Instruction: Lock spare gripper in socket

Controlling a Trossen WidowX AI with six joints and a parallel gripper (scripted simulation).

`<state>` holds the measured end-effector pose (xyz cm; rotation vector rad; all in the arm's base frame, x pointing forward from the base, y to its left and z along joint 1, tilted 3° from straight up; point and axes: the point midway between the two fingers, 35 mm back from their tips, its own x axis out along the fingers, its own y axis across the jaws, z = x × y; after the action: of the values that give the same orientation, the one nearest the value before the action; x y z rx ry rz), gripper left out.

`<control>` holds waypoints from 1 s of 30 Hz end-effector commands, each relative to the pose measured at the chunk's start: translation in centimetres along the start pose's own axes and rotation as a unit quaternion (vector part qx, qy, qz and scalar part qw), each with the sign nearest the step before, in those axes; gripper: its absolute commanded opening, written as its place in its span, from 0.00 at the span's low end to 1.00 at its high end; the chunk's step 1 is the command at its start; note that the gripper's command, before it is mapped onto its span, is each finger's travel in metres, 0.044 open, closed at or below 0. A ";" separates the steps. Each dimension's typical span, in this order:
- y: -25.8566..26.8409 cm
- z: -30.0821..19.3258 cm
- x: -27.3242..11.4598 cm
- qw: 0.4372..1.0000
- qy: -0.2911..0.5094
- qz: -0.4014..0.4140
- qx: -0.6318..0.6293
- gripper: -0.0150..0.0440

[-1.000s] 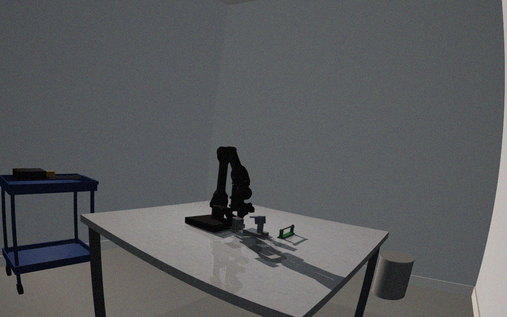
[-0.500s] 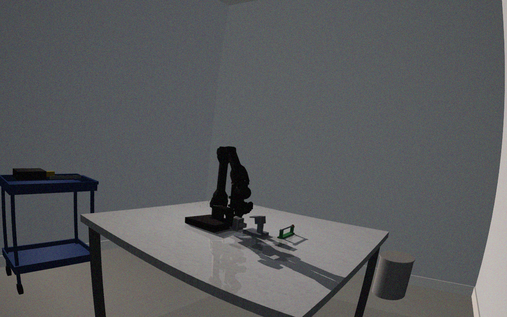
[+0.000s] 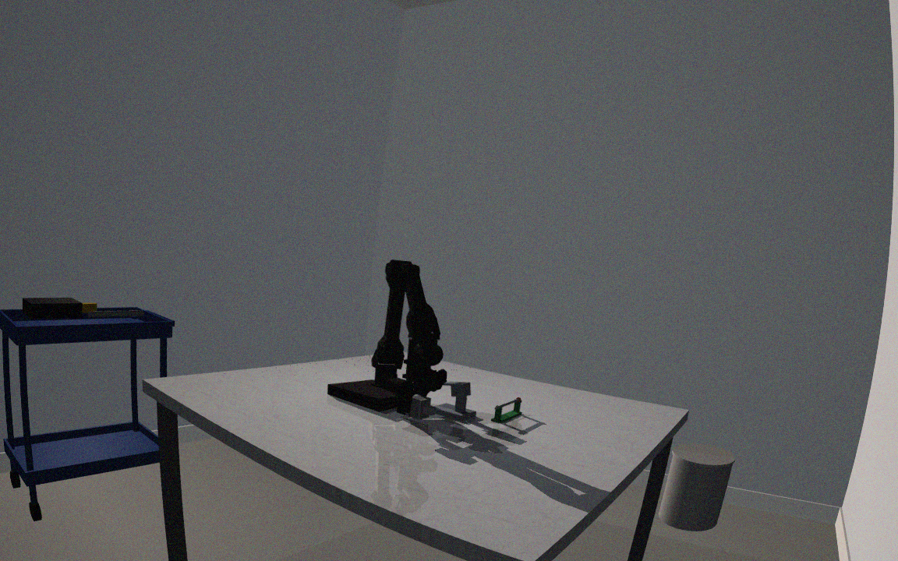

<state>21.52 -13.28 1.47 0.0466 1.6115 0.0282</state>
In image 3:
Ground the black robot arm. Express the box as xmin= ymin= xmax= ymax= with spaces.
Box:
xmin=371 ymin=259 xmax=447 ymax=392

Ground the white rod with red cap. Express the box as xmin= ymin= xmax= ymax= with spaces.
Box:
xmin=495 ymin=397 xmax=521 ymax=409

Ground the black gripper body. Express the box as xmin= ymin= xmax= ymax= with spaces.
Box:
xmin=386 ymin=357 xmax=427 ymax=393

